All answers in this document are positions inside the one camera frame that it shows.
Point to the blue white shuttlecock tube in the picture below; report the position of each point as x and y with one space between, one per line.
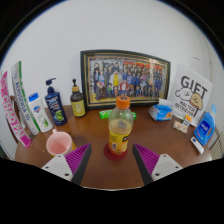
23 96

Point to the dark blue pump bottle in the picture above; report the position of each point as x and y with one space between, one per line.
56 106

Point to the white paper bag dog print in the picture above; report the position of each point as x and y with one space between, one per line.
191 90

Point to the white remote control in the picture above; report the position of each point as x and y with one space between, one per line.
197 145

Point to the orange-capped juice bottle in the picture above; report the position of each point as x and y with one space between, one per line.
120 130

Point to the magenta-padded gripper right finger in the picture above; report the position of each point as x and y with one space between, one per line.
146 159

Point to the blue tissue pack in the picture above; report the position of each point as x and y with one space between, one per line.
160 111

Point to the small green packet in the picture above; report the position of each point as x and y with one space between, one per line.
105 114
134 116

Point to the white blue-capped shampoo bottle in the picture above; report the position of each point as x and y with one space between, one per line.
40 115

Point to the dark amber pump bottle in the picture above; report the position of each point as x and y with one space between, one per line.
78 103

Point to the white wall radiator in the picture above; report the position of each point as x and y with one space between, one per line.
218 146

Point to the pink white shuttlecock tube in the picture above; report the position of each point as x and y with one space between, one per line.
13 113

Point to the pink yellow ceramic mug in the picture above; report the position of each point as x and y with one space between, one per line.
59 144

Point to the blue detergent bottle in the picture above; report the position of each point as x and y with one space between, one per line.
204 128

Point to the small beige snack packet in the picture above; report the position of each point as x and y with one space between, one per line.
180 126

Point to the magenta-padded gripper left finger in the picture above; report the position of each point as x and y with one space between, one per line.
77 158

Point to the small orange-topped white card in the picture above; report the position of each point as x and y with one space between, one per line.
187 120

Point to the black gold framed group photo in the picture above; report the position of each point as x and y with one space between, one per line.
126 78

